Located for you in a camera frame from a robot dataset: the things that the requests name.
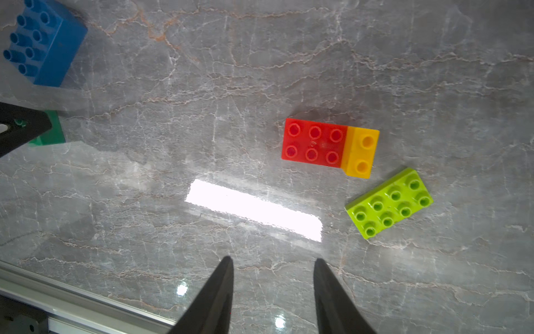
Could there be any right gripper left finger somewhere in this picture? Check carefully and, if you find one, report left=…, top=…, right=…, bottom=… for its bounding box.
left=168, top=256, right=234, bottom=334

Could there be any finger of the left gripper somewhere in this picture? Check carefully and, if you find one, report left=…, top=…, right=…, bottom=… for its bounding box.
left=1, top=102, right=52, bottom=157

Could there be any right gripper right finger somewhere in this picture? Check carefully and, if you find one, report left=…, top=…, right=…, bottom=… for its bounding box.
left=313, top=258, right=375, bottom=333

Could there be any dark green lego brick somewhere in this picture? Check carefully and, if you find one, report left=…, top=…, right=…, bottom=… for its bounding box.
left=29, top=110, right=65, bottom=147

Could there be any blue lego brick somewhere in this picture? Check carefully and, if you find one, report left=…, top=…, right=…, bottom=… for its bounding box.
left=2, top=0, right=88, bottom=87

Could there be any lime green lego brick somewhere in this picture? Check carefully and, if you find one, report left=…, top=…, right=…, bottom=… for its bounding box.
left=345, top=168, right=434, bottom=239

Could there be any red lego brick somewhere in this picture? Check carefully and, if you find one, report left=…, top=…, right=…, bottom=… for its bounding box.
left=282, top=118, right=348, bottom=168

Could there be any yellow lego brick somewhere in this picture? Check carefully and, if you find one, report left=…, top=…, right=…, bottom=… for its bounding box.
left=341, top=127, right=380, bottom=179

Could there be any aluminium frame rail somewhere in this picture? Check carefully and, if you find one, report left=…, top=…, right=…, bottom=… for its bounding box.
left=1, top=261, right=175, bottom=333

